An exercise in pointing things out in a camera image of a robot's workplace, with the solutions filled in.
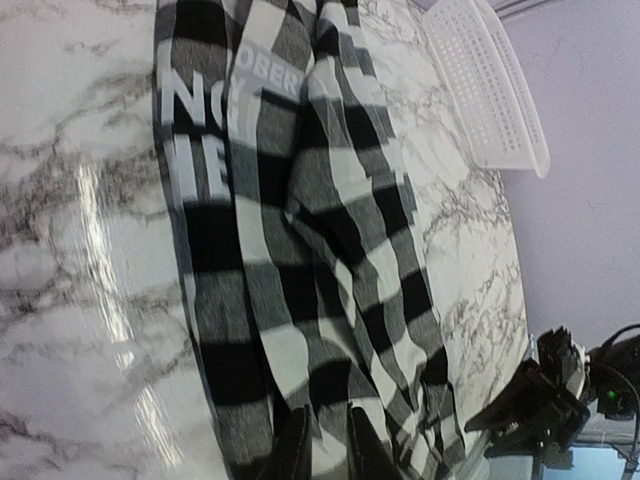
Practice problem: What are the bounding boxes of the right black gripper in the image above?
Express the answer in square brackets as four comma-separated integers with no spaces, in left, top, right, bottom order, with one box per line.
[464,327,590,459]

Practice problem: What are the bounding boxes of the white plastic basket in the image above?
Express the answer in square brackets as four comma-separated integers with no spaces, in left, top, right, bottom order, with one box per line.
[423,0,551,178]

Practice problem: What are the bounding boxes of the black white plaid shirt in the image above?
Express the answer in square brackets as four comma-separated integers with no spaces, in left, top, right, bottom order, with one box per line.
[153,1,465,479]

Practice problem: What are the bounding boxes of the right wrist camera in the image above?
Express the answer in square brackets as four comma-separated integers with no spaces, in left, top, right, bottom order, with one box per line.
[589,335,639,421]

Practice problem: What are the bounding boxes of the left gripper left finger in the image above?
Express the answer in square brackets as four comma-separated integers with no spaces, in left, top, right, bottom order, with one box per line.
[257,405,312,480]

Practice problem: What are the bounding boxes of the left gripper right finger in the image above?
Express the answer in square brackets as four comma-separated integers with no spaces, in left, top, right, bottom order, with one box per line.
[347,404,400,480]

